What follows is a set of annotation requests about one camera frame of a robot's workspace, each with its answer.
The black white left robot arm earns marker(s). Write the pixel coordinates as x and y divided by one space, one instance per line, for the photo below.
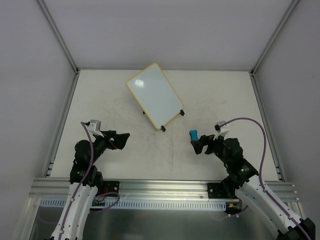
86 183

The white slotted cable duct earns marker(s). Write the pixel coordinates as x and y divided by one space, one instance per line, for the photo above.
132 204

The blue black whiteboard eraser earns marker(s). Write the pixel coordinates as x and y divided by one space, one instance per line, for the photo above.
193 136

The yellow framed whiteboard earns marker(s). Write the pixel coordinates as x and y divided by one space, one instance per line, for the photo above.
155 95

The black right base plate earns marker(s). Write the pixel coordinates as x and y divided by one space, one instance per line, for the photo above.
220 191

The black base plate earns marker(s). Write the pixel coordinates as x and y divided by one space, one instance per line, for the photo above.
220 191
110 187

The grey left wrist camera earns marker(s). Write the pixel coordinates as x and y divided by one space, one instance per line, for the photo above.
94 127

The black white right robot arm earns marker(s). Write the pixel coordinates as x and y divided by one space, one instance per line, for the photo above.
244 182

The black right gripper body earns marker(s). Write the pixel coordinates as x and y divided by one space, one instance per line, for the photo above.
207 143

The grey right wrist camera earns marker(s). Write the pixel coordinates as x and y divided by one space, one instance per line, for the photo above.
221 129

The aluminium mounting rail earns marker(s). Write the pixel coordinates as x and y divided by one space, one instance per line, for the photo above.
130 189

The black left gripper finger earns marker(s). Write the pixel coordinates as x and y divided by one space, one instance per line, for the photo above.
119 142
111 134

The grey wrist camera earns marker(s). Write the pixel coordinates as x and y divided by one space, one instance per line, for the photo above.
94 127
221 129

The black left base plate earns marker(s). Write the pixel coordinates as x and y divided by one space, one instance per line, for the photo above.
110 187

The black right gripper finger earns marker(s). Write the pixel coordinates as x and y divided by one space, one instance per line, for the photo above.
213 147
203 141

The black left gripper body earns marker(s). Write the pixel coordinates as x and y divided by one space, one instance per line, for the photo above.
111 139

